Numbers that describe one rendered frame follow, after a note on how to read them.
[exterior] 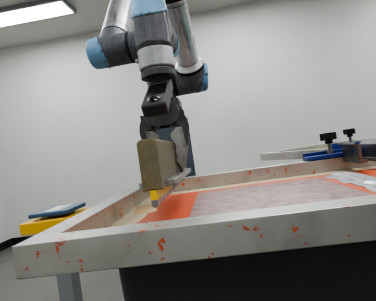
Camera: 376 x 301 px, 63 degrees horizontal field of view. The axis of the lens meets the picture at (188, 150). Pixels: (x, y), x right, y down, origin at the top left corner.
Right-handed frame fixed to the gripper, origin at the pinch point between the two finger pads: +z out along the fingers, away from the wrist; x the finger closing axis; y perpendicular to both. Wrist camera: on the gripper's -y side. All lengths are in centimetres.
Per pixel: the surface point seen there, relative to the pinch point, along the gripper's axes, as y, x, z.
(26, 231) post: 5.3, 36.2, 10.4
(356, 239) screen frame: -29.4, -22.4, 8.2
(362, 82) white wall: 380, -220, -58
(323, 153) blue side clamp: 29.1, -39.8, 3.8
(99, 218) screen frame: -13.4, 10.4, 6.0
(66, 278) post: 9.7, 30.8, 24.0
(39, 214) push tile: 6.8, 33.4, 7.1
